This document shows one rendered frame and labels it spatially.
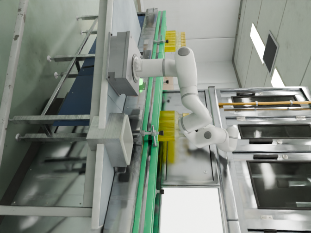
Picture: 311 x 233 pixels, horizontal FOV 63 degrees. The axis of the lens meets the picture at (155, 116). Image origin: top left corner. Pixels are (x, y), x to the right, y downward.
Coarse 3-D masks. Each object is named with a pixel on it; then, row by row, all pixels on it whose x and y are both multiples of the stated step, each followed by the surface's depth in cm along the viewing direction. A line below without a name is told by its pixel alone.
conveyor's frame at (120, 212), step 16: (144, 32) 230; (144, 48) 209; (144, 80) 176; (128, 96) 164; (144, 96) 163; (128, 112) 153; (128, 176) 131; (112, 192) 125; (128, 192) 125; (112, 208) 119; (128, 208) 118; (112, 224) 114; (128, 224) 113
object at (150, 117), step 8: (160, 16) 259; (160, 24) 245; (160, 32) 232; (160, 40) 220; (160, 48) 210; (152, 56) 202; (160, 56) 201; (152, 80) 178; (152, 88) 172; (152, 96) 166; (152, 104) 160; (144, 112) 155; (152, 112) 154; (144, 120) 149; (152, 120) 149; (144, 128) 145
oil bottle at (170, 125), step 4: (160, 124) 161; (164, 124) 161; (168, 124) 161; (172, 124) 161; (176, 124) 160; (160, 128) 159; (164, 128) 159; (168, 128) 159; (172, 128) 158; (176, 128) 158
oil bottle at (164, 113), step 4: (160, 112) 169; (164, 112) 169; (168, 112) 168; (172, 112) 168; (176, 112) 168; (160, 116) 167; (164, 116) 167; (168, 116) 166; (172, 116) 166; (176, 116) 166
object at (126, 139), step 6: (126, 120) 128; (126, 126) 131; (126, 132) 134; (120, 138) 116; (126, 138) 138; (132, 138) 138; (126, 144) 138; (132, 144) 138; (126, 150) 135; (126, 156) 123; (126, 162) 126
